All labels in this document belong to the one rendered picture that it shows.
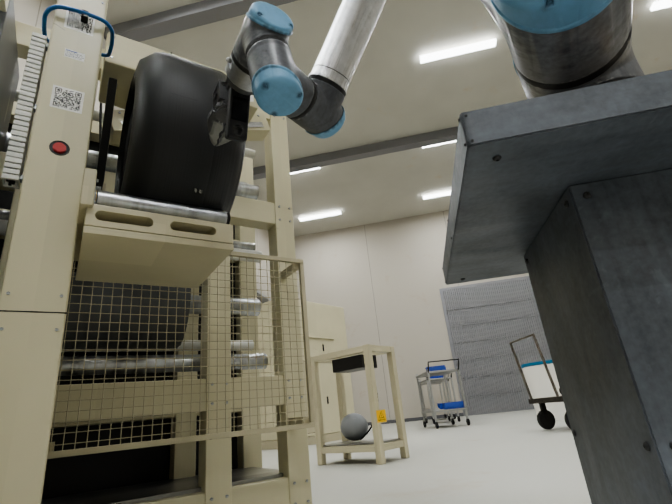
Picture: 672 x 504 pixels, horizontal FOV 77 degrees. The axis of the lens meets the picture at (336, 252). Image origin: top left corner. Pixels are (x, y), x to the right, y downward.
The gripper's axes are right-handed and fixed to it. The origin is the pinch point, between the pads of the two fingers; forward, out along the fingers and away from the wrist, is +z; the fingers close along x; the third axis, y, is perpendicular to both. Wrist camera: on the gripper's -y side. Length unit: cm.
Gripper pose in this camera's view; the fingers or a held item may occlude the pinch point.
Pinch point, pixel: (216, 144)
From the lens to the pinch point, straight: 115.5
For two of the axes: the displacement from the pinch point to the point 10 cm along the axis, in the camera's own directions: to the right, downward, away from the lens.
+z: -5.1, 4.6, 7.2
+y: -1.6, -8.8, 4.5
